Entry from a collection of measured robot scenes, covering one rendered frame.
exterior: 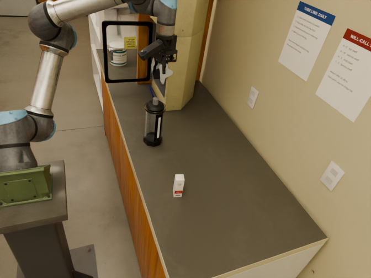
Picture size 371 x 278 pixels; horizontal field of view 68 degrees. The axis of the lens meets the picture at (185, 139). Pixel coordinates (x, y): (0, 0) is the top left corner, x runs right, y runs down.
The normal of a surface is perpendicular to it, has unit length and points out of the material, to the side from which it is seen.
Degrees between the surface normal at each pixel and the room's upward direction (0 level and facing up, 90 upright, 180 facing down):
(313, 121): 90
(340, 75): 90
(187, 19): 90
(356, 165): 90
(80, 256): 0
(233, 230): 0
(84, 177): 0
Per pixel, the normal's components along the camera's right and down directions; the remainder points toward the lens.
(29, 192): 0.32, 0.63
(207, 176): 0.13, -0.77
